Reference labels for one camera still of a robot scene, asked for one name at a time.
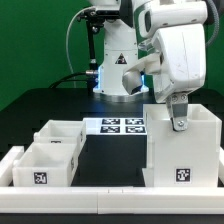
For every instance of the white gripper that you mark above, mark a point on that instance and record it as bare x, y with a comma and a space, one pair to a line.
178, 67

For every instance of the white drawer cabinet housing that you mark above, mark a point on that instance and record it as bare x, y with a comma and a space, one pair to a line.
187, 158

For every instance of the white drawer box with tag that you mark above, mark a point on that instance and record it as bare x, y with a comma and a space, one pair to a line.
46, 165

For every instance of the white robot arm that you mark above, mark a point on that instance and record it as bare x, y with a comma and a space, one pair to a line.
128, 39

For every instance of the white drawer box left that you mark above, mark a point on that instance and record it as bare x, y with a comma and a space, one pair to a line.
60, 135

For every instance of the white right fence rail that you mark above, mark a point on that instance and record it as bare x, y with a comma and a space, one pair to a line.
221, 166

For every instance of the white fence rail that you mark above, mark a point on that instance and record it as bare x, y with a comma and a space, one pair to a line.
121, 200
221, 166
7, 163

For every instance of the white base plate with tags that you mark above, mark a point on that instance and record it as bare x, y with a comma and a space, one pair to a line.
115, 126

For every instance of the white front fence rail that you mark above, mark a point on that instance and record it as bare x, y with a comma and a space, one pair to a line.
121, 200

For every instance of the black camera on stand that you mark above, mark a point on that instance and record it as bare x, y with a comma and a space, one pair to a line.
96, 20

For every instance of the white left fence rail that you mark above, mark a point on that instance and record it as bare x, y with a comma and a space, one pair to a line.
7, 163

